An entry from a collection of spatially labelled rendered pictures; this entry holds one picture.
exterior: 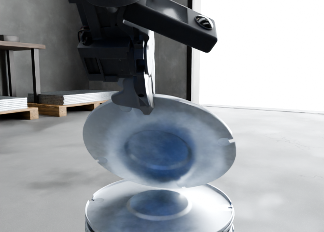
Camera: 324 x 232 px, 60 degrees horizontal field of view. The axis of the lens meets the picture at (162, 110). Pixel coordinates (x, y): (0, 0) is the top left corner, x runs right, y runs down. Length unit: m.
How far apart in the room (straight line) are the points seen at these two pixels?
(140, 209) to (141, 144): 0.12
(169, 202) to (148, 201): 0.04
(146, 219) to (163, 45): 3.91
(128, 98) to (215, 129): 0.16
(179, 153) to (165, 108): 0.13
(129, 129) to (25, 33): 4.20
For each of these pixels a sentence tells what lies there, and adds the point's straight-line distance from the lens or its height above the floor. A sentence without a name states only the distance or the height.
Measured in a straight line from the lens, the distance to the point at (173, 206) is 0.57.
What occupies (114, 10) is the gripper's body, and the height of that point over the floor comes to 0.58.
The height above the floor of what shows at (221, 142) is 0.39.
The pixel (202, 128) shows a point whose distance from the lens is 0.47.
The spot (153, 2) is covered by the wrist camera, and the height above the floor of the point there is 0.59.
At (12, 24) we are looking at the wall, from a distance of 4.55.
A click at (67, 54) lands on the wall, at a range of 5.05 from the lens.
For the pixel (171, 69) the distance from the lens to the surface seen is 4.26.
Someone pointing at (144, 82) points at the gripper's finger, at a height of 0.50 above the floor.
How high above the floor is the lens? 0.51
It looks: 8 degrees down
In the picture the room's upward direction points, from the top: straight up
